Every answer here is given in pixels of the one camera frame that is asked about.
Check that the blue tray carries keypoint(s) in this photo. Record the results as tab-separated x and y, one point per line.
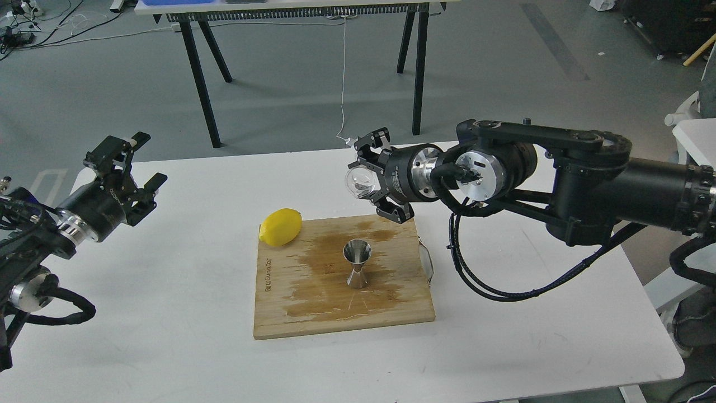
167	3

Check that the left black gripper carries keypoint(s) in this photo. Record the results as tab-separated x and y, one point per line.
96	209

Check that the yellow lemon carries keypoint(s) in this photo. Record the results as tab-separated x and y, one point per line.
280	227

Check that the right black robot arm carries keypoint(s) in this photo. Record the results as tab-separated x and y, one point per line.
583	184

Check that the wooden cutting board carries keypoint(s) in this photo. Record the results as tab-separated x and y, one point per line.
302	290

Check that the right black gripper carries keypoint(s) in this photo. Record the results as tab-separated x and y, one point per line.
407	173

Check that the clear glass measuring cup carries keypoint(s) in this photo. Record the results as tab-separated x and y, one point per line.
361	182

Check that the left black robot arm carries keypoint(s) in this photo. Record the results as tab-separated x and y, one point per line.
30	293

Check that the steel jigger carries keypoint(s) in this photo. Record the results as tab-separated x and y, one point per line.
357	252

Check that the white office chair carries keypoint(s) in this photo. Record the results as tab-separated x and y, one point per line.
700	104

